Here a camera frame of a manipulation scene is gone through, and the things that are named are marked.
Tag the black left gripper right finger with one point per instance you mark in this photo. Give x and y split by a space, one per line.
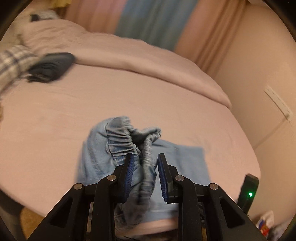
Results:
180 190

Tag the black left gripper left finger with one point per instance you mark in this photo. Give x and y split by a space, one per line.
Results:
110 191

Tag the light blue denim pants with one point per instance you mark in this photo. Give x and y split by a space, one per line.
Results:
106 147

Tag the black device green light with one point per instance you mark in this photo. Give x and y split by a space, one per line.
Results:
247 193

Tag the brown fluffy rug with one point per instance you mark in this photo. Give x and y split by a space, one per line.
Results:
29 221

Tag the pink bed sheet mattress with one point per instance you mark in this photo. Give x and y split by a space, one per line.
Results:
44 127

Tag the pink folded duvet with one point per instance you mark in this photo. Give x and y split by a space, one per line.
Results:
107 50

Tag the dark folded garment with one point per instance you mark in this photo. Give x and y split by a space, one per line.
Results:
50 67

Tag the pink and blue curtain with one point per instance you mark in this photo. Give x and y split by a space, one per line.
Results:
200 31

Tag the plaid checkered cloth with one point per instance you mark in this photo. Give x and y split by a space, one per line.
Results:
15 61

